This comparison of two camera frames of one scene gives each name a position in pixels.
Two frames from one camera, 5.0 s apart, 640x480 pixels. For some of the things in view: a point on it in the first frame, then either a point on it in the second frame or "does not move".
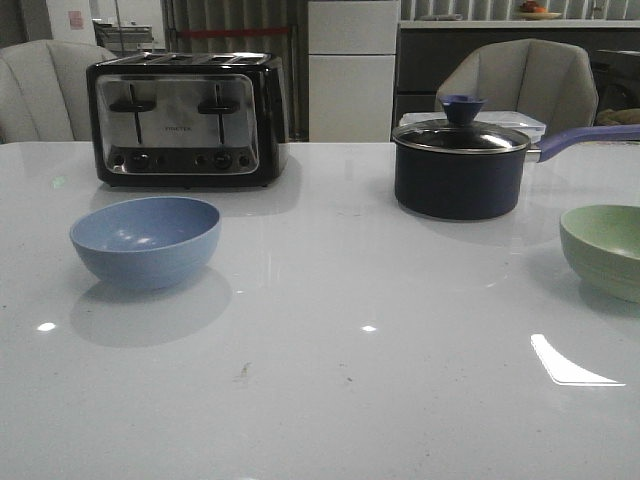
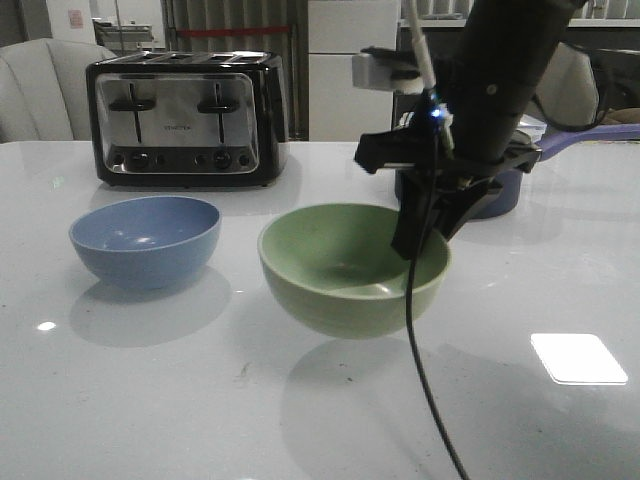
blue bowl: x=147 y=242 does not move
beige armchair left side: x=44 y=92 does not move
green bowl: x=601 y=243 to x=334 y=267
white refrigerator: x=352 y=49 does not move
